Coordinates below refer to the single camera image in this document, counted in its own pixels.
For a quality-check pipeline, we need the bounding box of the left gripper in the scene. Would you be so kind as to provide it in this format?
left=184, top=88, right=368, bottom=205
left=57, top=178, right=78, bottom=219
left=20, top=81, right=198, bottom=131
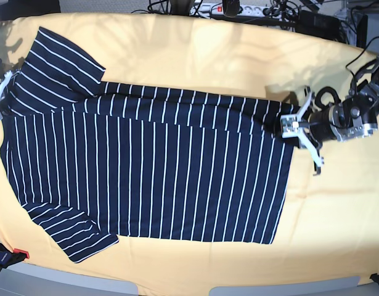
left=296, top=86, right=333, bottom=176

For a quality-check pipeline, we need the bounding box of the navy white striped T-shirt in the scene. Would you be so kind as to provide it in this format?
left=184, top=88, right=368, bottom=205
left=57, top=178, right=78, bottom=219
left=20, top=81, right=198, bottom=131
left=1, top=28, right=297, bottom=263

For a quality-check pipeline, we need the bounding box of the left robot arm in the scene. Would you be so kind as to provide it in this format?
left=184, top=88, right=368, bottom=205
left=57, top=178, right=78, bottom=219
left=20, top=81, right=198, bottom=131
left=294, top=55, right=379, bottom=175

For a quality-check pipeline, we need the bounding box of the yellow table cloth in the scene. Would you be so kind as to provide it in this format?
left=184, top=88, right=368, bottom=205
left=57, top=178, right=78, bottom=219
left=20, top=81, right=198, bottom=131
left=0, top=13, right=379, bottom=295

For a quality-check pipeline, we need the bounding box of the black power adapter box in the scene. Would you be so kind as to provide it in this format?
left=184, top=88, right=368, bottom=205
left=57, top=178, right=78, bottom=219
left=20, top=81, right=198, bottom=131
left=295, top=10, right=340, bottom=38

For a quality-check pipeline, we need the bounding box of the black computer tower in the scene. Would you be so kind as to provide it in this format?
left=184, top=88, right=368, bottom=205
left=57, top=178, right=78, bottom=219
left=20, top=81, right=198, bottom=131
left=356, top=15, right=368, bottom=49

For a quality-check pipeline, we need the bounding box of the white power strip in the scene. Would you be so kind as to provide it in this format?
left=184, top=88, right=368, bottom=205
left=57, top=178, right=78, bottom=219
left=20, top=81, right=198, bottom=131
left=190, top=2, right=270, bottom=18

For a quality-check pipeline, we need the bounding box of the blue red table clamp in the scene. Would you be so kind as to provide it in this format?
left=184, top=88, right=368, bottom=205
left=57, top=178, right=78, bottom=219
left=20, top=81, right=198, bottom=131
left=0, top=243, right=30, bottom=268

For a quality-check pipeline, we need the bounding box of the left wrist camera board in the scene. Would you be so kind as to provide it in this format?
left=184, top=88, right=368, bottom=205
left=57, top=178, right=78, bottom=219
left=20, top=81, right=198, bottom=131
left=280, top=114, right=301, bottom=138

